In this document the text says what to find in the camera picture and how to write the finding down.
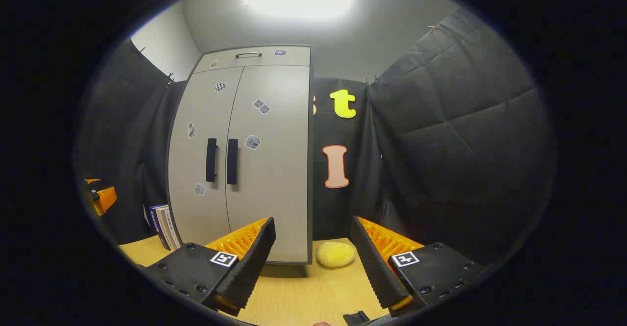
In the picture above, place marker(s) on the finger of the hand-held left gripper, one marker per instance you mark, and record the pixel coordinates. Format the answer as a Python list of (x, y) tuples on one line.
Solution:
[(105, 199), (93, 181)]

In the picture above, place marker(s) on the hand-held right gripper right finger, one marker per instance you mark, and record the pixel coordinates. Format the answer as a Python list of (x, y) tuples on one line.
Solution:
[(377, 267)]

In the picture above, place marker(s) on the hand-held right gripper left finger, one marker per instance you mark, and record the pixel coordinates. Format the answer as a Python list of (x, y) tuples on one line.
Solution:
[(250, 272)]

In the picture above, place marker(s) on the grey cabinet door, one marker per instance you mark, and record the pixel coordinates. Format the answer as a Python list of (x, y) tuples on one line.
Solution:
[(279, 179), (196, 159)]

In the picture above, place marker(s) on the grey double-door shoe cabinet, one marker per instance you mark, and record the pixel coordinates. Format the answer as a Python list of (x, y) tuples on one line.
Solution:
[(296, 58)]

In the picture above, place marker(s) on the yellow round sponge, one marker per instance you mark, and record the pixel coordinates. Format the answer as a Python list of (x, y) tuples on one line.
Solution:
[(335, 254)]

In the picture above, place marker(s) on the dark blue book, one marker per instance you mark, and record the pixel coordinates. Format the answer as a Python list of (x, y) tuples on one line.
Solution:
[(157, 225)]

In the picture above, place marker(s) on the white spine grey book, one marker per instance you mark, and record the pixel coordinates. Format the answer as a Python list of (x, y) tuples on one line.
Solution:
[(175, 228)]

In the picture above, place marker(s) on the black backdrop cloth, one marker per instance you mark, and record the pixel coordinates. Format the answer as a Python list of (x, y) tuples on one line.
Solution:
[(455, 145)]

